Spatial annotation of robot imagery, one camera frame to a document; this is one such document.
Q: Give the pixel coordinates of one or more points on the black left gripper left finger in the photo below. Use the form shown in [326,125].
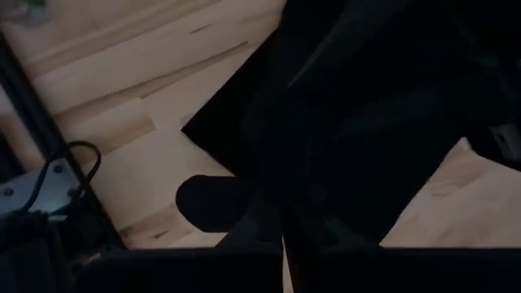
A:
[260,232]

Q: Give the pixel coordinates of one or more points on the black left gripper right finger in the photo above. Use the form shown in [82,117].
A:
[321,236]

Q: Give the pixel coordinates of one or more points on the black garment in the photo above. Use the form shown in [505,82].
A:
[346,142]

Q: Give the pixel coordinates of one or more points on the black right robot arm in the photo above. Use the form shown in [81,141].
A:
[32,252]

